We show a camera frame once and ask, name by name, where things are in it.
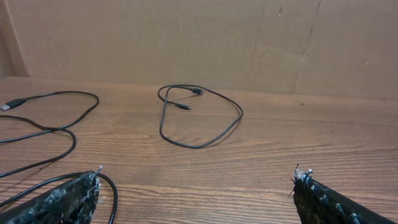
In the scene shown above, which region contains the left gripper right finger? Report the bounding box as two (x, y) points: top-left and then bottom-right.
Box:
(290, 167), (395, 224)

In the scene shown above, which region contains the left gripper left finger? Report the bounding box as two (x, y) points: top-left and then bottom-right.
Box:
(1, 171), (100, 224)

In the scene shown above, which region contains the black thin USB cable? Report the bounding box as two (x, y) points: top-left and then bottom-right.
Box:
(0, 90), (100, 180)

